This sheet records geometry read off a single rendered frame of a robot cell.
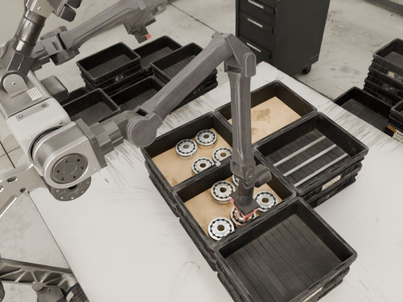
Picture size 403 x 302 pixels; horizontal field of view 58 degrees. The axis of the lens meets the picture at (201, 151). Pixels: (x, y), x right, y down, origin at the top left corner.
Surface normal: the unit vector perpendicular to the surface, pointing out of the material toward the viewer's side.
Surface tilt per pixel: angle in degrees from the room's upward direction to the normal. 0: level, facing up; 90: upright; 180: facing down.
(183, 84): 67
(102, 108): 0
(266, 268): 0
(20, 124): 0
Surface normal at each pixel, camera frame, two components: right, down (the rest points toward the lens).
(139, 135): 0.55, 0.31
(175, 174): -0.07, -0.66
